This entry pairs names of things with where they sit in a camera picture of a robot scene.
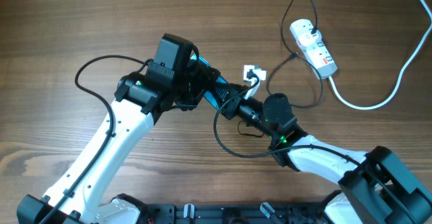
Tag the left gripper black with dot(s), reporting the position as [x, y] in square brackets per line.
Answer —
[205, 76]

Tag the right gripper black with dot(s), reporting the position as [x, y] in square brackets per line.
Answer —
[229, 104]

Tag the blue screen smartphone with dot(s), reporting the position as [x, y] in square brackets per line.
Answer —
[217, 92]

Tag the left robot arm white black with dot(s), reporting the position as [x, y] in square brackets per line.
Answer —
[175, 78]

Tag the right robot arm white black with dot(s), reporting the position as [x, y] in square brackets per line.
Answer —
[375, 187]

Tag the white power strip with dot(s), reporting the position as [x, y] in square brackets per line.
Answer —
[309, 40]

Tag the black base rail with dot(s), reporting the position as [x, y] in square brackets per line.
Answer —
[290, 213]

